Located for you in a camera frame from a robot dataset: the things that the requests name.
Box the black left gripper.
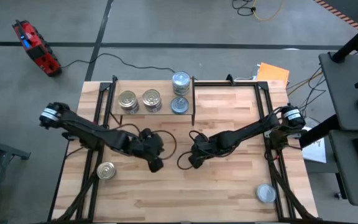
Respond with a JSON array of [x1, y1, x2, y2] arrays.
[[129, 128, 165, 174]]

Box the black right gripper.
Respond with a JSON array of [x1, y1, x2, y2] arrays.
[[187, 133, 231, 170]]

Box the orange paper sheet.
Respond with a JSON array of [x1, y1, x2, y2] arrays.
[[256, 62, 291, 88]]

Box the white paper sheet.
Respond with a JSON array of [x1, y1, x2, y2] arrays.
[[301, 126, 328, 164]]

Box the black desk leg beam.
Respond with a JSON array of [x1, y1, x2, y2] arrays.
[[298, 114, 341, 149]]

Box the grey desk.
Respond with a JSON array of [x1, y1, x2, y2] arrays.
[[318, 51, 358, 132], [328, 129, 358, 208]]

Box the grey metal cart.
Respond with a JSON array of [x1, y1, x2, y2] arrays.
[[0, 126, 32, 224]]

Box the red black portable power unit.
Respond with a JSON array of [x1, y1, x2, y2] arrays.
[[12, 19, 62, 77]]

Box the black pole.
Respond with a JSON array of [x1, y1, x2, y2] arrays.
[[331, 15, 358, 64]]

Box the black floor mat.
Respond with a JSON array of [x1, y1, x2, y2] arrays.
[[317, 0, 358, 29]]

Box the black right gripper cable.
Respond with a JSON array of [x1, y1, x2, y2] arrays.
[[177, 130, 200, 171]]

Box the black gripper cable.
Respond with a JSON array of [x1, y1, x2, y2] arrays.
[[177, 130, 200, 171], [116, 123, 178, 161]]

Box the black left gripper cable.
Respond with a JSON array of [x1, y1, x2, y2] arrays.
[[116, 123, 178, 161]]

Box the black aluminium frame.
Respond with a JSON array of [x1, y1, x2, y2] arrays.
[[193, 80, 318, 224], [47, 75, 119, 224]]

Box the black coiled floor cable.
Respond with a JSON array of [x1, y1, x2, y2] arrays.
[[231, 0, 257, 17]]

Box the yellow floor cable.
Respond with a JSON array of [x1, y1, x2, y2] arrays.
[[252, 0, 287, 22]]

